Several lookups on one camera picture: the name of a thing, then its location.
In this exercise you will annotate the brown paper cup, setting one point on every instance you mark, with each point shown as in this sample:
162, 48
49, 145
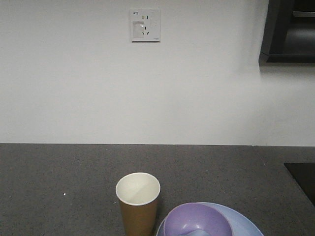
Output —
138, 198

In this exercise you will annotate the purple bowl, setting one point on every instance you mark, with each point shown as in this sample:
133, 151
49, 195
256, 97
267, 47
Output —
188, 217

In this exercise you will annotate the light blue spoon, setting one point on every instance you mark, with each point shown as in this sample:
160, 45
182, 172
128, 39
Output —
198, 233

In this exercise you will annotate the light blue plate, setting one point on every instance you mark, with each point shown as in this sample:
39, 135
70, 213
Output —
241, 225

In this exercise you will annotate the black induction cooktop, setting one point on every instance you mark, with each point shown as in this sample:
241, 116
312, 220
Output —
304, 174

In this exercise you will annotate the white wall socket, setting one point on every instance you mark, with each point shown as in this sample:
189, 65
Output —
145, 25

